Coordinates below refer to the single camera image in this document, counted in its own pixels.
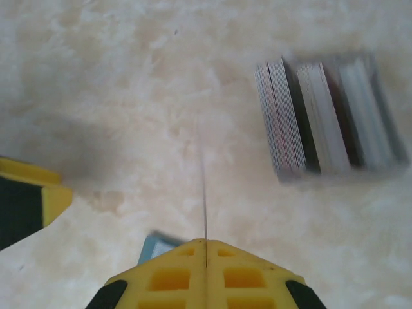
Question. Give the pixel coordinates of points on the white VIP card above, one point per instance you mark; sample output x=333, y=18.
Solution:
x=204, y=206

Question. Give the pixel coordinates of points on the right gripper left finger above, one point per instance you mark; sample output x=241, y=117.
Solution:
x=167, y=280

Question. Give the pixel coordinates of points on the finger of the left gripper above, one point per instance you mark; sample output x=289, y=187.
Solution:
x=22, y=206

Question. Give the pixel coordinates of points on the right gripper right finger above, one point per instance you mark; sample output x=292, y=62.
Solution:
x=244, y=280

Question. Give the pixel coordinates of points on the teal card holder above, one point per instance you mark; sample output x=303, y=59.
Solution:
x=154, y=249

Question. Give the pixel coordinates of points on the stack of plastic cards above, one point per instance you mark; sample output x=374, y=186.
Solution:
x=325, y=128
x=280, y=122
x=370, y=122

